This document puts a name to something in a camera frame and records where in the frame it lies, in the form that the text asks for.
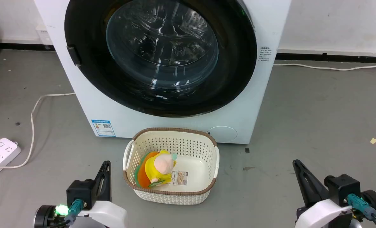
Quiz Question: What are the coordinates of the small printed text sticker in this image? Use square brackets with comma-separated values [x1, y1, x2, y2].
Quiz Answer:
[260, 47, 273, 62]

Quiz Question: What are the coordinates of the right teal-plug black cable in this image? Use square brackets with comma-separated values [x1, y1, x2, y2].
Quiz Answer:
[347, 194, 376, 228]

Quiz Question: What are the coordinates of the white washer hose cable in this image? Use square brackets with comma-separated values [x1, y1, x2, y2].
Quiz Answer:
[273, 59, 376, 71]

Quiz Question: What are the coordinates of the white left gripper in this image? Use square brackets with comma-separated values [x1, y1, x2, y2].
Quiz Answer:
[71, 161, 127, 228]

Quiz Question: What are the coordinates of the white front-load washing machine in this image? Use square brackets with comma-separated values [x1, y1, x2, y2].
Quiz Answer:
[34, 0, 292, 144]

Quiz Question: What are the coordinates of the cream perforated laundry basket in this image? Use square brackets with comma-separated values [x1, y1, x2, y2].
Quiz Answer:
[123, 128, 220, 205]

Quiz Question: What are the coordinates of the round black glass washer door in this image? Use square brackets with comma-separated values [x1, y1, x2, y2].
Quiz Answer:
[64, 0, 257, 117]

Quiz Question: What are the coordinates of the round white filter cover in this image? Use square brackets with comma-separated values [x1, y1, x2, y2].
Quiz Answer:
[207, 126, 238, 143]

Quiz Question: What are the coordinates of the white power strip cable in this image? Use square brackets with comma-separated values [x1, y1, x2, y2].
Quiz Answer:
[0, 92, 76, 169]

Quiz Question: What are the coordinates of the yellow and orange plush doll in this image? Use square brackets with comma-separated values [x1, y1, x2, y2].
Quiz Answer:
[134, 150, 178, 189]

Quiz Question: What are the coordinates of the left teal-plug black cable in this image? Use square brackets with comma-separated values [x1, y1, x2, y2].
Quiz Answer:
[47, 199, 88, 228]

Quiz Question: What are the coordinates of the blue energy label sticker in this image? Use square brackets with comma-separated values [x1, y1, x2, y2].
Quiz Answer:
[91, 119, 116, 137]

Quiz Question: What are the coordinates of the teal-plug black cable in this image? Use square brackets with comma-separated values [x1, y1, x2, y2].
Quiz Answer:
[47, 199, 88, 228]
[347, 194, 376, 228]

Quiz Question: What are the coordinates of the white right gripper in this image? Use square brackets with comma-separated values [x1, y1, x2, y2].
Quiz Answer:
[293, 159, 353, 228]

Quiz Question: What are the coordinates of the paper label inside basket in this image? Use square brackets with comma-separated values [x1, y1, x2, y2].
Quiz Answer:
[171, 170, 188, 186]

